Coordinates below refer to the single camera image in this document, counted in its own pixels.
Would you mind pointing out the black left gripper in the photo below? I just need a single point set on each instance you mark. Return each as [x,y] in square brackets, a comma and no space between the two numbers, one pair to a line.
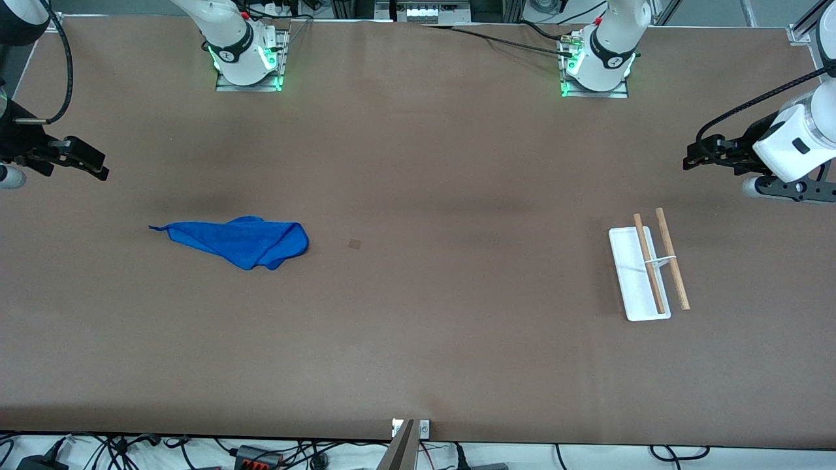
[742,147]

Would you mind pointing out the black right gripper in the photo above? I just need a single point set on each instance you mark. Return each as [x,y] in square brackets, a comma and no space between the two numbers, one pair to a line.
[19,140]

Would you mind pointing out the blue microfibre towel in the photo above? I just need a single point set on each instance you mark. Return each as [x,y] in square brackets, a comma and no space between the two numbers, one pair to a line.
[248,241]

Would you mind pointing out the black power adapter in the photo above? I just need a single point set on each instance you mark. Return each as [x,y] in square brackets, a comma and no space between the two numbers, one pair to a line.
[42,463]

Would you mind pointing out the white power strip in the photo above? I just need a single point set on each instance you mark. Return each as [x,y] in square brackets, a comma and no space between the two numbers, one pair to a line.
[431,13]

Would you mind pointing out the black orange connector box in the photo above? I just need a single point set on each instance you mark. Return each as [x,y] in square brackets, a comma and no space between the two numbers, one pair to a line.
[258,458]

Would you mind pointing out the aluminium frame corner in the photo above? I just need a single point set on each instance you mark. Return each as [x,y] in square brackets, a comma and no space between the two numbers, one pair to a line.
[53,21]
[798,34]

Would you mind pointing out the silver camera mount bracket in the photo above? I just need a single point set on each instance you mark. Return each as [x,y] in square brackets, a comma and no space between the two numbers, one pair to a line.
[424,429]

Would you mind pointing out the grey-brown camera pole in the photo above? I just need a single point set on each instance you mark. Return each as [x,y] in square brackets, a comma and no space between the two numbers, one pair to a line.
[400,454]

